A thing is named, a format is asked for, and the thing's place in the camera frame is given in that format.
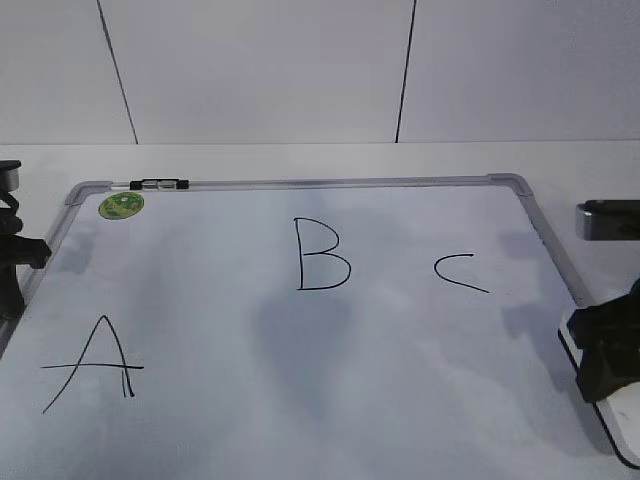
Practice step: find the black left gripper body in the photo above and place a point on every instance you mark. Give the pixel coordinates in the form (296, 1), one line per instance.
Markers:
(16, 250)

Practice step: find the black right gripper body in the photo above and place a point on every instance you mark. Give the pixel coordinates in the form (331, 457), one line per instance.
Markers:
(608, 337)

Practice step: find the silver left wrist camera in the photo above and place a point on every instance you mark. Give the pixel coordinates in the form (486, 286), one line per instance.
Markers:
(9, 176)

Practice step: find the white board with grey frame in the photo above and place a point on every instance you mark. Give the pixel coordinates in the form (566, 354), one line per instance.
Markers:
(399, 329)

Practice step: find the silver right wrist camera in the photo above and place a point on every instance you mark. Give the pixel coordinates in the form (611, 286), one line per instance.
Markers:
(608, 220)

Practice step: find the round green sticker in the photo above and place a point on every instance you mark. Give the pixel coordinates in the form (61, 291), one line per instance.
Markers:
(121, 206)

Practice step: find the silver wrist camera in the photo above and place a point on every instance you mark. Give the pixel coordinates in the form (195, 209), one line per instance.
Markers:
(9, 176)
(608, 220)

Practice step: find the white board eraser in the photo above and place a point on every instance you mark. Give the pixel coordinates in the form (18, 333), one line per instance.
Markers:
(619, 417)

